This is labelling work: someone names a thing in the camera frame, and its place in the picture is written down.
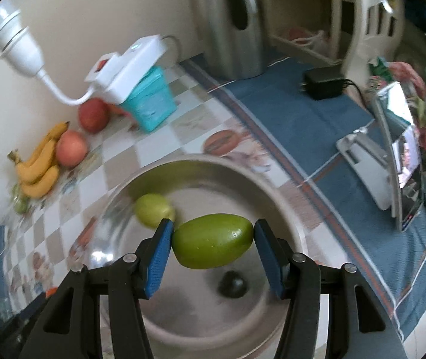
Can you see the red apple right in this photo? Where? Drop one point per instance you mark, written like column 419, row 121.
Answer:
column 116, row 110

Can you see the smartphone on stand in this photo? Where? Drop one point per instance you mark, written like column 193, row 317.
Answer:
column 403, row 158

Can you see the middle yellow banana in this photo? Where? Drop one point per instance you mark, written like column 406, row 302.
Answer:
column 32, row 173

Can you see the clear bag of green fruits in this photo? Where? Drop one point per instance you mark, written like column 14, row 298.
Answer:
column 20, row 202

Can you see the top yellow banana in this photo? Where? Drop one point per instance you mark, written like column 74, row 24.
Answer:
column 55, row 133

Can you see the red apple middle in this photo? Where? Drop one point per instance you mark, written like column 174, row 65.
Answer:
column 93, row 115

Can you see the bottom yellow banana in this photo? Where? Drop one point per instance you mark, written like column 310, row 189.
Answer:
column 43, row 186

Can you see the teal plastic box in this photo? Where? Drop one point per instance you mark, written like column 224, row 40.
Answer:
column 151, row 101

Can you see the checkered printed tablecloth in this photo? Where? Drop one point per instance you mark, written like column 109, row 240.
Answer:
column 37, row 247

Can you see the dark plum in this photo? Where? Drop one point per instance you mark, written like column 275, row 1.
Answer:
column 232, row 285

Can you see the yellow banana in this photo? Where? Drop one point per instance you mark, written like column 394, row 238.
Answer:
column 32, row 173
column 55, row 133
column 43, row 186

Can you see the red apple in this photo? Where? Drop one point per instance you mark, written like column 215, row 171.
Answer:
column 93, row 115
column 116, row 110

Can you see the green jujube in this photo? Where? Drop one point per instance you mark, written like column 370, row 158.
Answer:
column 151, row 209

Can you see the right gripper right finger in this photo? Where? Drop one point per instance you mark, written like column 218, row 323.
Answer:
column 358, row 324

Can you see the steel round basin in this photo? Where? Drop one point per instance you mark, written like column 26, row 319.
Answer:
column 214, row 300

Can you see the large green mango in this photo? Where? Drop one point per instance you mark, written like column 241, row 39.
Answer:
column 212, row 241

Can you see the pink apple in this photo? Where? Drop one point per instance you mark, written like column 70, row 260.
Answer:
column 71, row 149

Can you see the steel thermos jug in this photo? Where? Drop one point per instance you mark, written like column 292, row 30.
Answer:
column 232, row 33

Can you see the blue tablecloth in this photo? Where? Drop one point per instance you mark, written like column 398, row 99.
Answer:
column 301, row 135

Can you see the black power adapter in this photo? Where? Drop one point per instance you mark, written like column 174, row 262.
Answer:
column 323, row 83

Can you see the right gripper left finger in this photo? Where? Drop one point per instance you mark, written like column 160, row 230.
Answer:
column 69, row 326

